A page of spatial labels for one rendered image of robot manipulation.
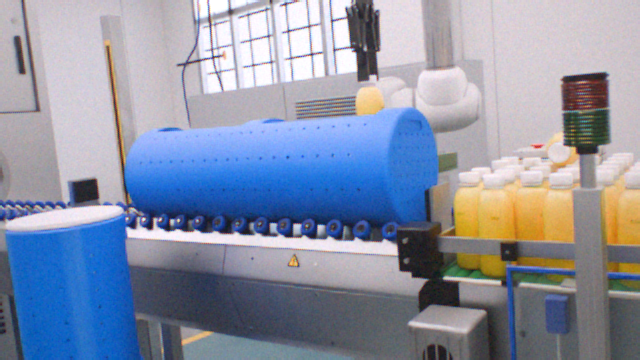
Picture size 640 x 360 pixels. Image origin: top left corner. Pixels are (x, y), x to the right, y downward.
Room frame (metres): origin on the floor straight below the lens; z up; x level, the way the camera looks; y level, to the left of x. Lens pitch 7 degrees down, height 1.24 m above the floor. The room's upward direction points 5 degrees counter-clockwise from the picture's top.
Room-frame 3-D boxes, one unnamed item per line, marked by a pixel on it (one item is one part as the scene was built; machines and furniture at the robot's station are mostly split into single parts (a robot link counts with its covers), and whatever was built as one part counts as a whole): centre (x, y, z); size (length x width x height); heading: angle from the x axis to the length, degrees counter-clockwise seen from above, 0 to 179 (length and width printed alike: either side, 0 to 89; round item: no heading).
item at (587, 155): (0.84, -0.39, 1.18); 0.06 x 0.06 x 0.16
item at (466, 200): (1.19, -0.31, 0.99); 0.07 x 0.07 x 0.18
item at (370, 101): (1.45, -0.14, 1.21); 0.07 x 0.07 x 0.18
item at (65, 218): (1.51, 0.64, 1.03); 0.28 x 0.28 x 0.01
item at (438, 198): (1.35, -0.27, 0.99); 0.10 x 0.02 x 0.12; 145
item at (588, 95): (0.84, -0.39, 1.23); 0.06 x 0.06 x 0.04
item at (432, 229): (1.16, -0.20, 0.95); 0.10 x 0.07 x 0.10; 145
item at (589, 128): (0.84, -0.39, 1.18); 0.06 x 0.06 x 0.05
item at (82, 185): (2.11, 0.82, 1.00); 0.10 x 0.04 x 0.15; 145
